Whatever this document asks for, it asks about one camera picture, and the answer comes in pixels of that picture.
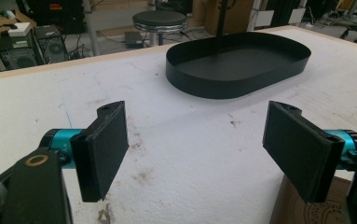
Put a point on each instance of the white metal table leg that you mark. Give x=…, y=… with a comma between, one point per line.
x=93, y=34

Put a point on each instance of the black power adapter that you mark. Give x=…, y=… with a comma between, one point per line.
x=133, y=39

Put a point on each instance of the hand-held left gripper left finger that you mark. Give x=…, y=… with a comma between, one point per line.
x=100, y=149

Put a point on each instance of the tall cardboard box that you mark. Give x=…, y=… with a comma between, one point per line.
x=238, y=15

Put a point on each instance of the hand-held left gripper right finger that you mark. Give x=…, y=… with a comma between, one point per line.
x=300, y=152

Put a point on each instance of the black stand pole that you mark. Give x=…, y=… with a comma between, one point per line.
x=222, y=18

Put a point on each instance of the printed cardboard box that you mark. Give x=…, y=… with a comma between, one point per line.
x=303, y=208

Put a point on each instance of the black computer tower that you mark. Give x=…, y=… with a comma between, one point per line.
x=52, y=46
x=17, y=54

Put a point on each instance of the black round stool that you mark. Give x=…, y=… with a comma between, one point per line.
x=159, y=19

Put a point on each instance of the black oval tray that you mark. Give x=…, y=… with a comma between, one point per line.
x=229, y=67

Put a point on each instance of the small white box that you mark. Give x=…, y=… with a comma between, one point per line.
x=19, y=29

